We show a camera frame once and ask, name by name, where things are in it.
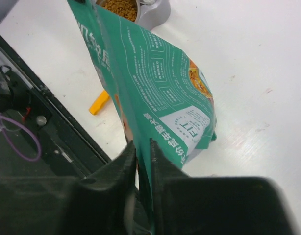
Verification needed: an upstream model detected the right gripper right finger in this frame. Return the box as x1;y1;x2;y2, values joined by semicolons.
150;141;299;235

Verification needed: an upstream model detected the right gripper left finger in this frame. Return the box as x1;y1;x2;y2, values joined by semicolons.
0;142;136;235

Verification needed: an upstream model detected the yellow plastic scoop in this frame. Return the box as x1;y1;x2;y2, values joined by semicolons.
89;90;110;115

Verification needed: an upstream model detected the green pet food bag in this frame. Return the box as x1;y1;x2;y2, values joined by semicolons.
68;0;217;226

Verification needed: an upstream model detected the brown pet food kibble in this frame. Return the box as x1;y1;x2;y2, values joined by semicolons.
102;0;138;22

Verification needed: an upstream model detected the grey double bowl feeder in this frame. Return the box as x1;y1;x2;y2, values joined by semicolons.
95;0;171;31

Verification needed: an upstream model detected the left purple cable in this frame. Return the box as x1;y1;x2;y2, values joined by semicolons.
0;112;42;162

